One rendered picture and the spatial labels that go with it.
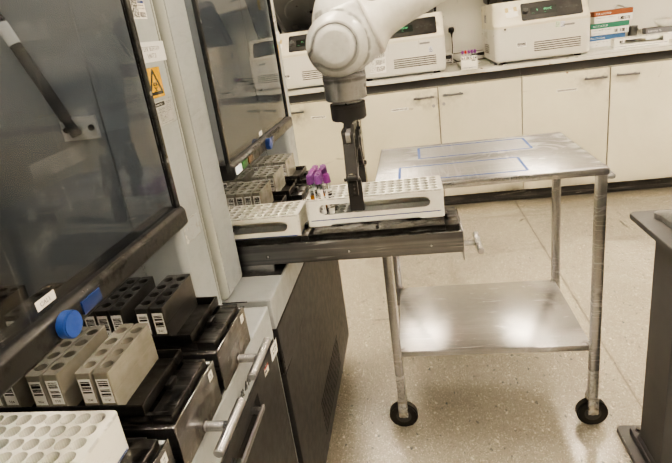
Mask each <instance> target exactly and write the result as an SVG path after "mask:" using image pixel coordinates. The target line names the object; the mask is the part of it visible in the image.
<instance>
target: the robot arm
mask: <svg viewBox="0 0 672 463"><path fill-rule="evenodd" d="M445 1H447V0H373V1H371V0H315V3H314V7H313V13H312V25H311V26H310V28H309V30H308V33H307V37H306V51H307V55H308V58H309V60H310V62H311V63H312V65H313V66H314V67H315V68H316V69H317V70H318V71H319V72H321V73H322V77H323V78H322V80H323V84H324V91H325V99H326V101H327V102H329V103H332V104H330V110H331V118H332V121H333V122H336V123H339V122H341V123H343V128H342V130H341V137H342V142H343V151H344V161H345V172H346V178H344V182H347V185H348V193H349V201H350V208H351V211H359V210H365V206H364V198H363V189H362V182H367V180H366V171H365V165H367V160H364V156H363V149H362V143H361V128H360V126H359V121H358V120H361V119H364V118H365V117H366V116H367V113H366V104H365V100H364V99H363V98H365V97H367V91H366V85H367V83H366V72H365V66H367V65H368V64H369V63H371V62H372V61H373V60H374V59H376V58H377V57H378V56H380V55H381V54H383V53H384V52H386V47H387V44H388V41H389V40H390V38H391V37H392V36H393V34H395V33H396V32H397V31H398V30H400V29H401V28H402V27H404V26H405V25H407V24H408V23H410V22H411V21H413V20H415V19H416V18H418V17H419V16H421V15H423V14H424V13H426V12H428V11H429V10H431V9H433V8H434V7H436V6H438V5H440V4H441V3H443V2H445ZM350 174H352V175H350ZM654 218H655V219H657V220H660V221H661V222H663V223H664V224H665V225H667V226H668V227H669V228H671V229H672V210H658V211H655V212H654Z"/></svg>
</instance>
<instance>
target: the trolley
mask: <svg viewBox="0 0 672 463"><path fill-rule="evenodd" d="M436 175H439V176H440V177H441V181H442V185H443V189H448V188H460V187H472V186H483V185H495V184H507V183H518V182H530V181H542V180H552V238H551V280H538V281H520V282H501V283H483V284H465V285H447V286H429V287H411V288H403V287H402V277H401V267H400V257H399V256H392V257H393V267H394V276H395V286H396V295H397V305H398V314H399V324H398V315H397V305H396V296H395V286H394V277H393V268H392V258H391V257H382V261H383V270H384V279H385V287H386V296H387V305H388V314H389V323H390V332H391V341H392V350H393V359H394V368H395V377H396V385H397V394H398V401H397V402H395V403H394V404H393V405H392V406H391V408H390V418H391V420H392V421H393V422H394V423H395V424H397V425H399V426H403V427H407V426H411V425H413V424H414V423H415V422H416V421H417V419H418V410H417V407H416V406H415V405H414V404H413V403H411V402H409V401H408V400H407V395H406V391H405V381H404V372H403V362H402V357H413V356H443V355H473V354H503V353H534V352H564V351H589V355H588V383H587V391H585V398H583V399H581V400H580V401H579V402H578V403H577V404H576V406H575V412H576V414H577V417H578V419H579V420H580V421H581V422H583V423H585V424H590V425H593V424H598V423H601V422H603V421H604V420H605V419H606V418H607V416H608V409H607V407H606V405H605V403H604V402H603V401H602V400H601V399H599V398H598V388H599V366H600V343H601V321H602V298H603V276H604V253H605V230H606V208H607V185H608V179H614V178H615V177H616V174H615V173H614V172H612V171H611V170H610V168H609V167H608V166H607V165H605V164H604V163H602V162H601V161H600V160H598V159H597V158H596V157H594V156H593V155H591V154H590V153H589V152H587V151H586V150H584V149H583V148H582V147H580V146H579V145H578V144H576V143H575V142H573V141H572V140H571V139H569V138H568V137H567V136H565V135H564V134H562V133H561V132H554V133H544V134H534V135H524V136H514V137H504V138H494V139H484V140H474V141H464V142H454V143H444V144H434V145H424V146H414V147H404V148H394V149H384V150H381V153H380V158H379V163H378V168H377V173H376V178H375V181H383V180H394V179H404V178H415V177H425V176H436ZM588 176H595V186H594V214H593V242H592V270H591V298H590V326H589V340H588V338H587V336H586V334H585V333H584V331H583V329H582V327H581V326H580V324H579V322H578V320H577V319H576V317H575V315H574V313H573V312H572V310H571V308H570V306H569V305H568V303H567V301H566V299H565V298H564V296H563V294H562V292H561V291H560V228H561V179H565V178H577V177H588Z"/></svg>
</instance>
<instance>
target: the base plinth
mask: <svg viewBox="0 0 672 463"><path fill-rule="evenodd" d="M594 186H595V184H582V185H570V186H561V196H568V195H580V194H592V193H594ZM665 187H672V177H666V178H655V179H643V180H632V181H620V182H609V183H608V185H607V192H616V191H629V190H641V189H653V188H665ZM543 197H552V187H546V188H534V189H522V190H511V191H499V192H488V193H476V194H464V195H453V196H445V195H444V206H446V205H458V204H470V203H482V202H494V201H507V200H519V199H531V198H543Z"/></svg>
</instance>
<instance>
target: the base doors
mask: <svg viewBox="0 0 672 463"><path fill-rule="evenodd" d="M634 72H636V73H637V72H640V74H637V75H626V76H617V73H619V74H625V73H634ZM603 75H604V76H608V78H601V79H593V80H585V78H586V77H587V78H592V77H601V76H603ZM568 88H578V89H577V91H568V92H558V93H556V90H558V89H568ZM459 92H461V93H463V94H462V95H454V96H445V97H443V95H444V94H454V93H459ZM430 96H434V98H430V99H421V100H414V98H415V97H417V98H422V97H430ZM438 97H439V107H438ZM363 99H364V100H365V104H366V113H367V116H366V117H365V118H364V119H361V125H360V120H358V121H359V126H360V128H361V129H362V133H361V143H362V149H363V146H364V150H363V156H364V154H365V158H364V160H367V165H366V167H365V171H366V172H367V175H366V180H368V182H373V181H375V178H376V173H377V168H378V163H379V158H380V153H381V150H384V149H394V148H404V147H414V146H424V145H434V144H441V143H442V144H444V143H454V142H464V141H474V140H484V139H494V138H504V137H514V136H524V135H534V134H544V133H554V132H561V133H562V134H564V135H565V136H567V137H568V138H569V139H571V140H572V141H573V142H575V143H576V144H578V145H579V146H580V147H582V148H583V149H584V150H586V151H587V152H589V153H590V154H591V155H593V156H594V157H596V158H597V159H598V160H600V161H601V162H602V163H604V164H605V165H607V166H608V167H609V168H610V170H611V171H612V172H614V173H615V174H616V177H615V178H614V179H608V183H609V182H620V181H632V180H643V179H655V178H666V177H672V59H671V60H663V61H655V62H646V63H638V64H630V65H621V66H613V67H603V68H595V69H586V70H578V71H569V72H561V73H552V74H543V75H535V76H526V77H522V89H521V77H518V78H510V79H501V80H493V81H485V82H476V83H468V84H459V85H451V86H443V87H438V92H437V87H436V88H428V89H419V90H410V91H401V92H392V93H384V94H375V95H367V97H365V98H363ZM443 102H445V105H444V106H443V105H442V103H443ZM330 104H332V103H329V102H327V101H326V100H325V101H317V102H309V103H300V104H292V105H290V109H291V113H292V112H300V111H302V110H303V111H304V113H299V114H291V116H292V122H293V128H294V134H295V141H296V147H297V153H298V159H299V166H305V165H306V168H307V170H310V169H311V168H312V166H313V165H318V168H319V167H320V165H321V164H326V168H327V173H329V175H330V180H331V182H330V184H331V185H341V184H347V182H344V178H346V172H345V161H344V151H343V142H342V137H341V130H342V128H343V123H341V122H339V123H336V122H333V121H332V118H331V110H330ZM433 104H435V107H434V108H433V107H432V105H433ZM405 107H408V109H409V110H404V111H396V112H392V111H391V109H397V108H405ZM439 113H440V123H439ZM311 116H326V118H322V119H311ZM440 128H441V138H440ZM362 137H363V141H362ZM606 153H607V154H606ZM546 187H552V180H542V181H530V182H518V183H507V184H495V185H483V186H472V187H460V188H448V189H445V196H453V195H464V194H476V193H488V192H499V191H511V190H522V189H534V188H546Z"/></svg>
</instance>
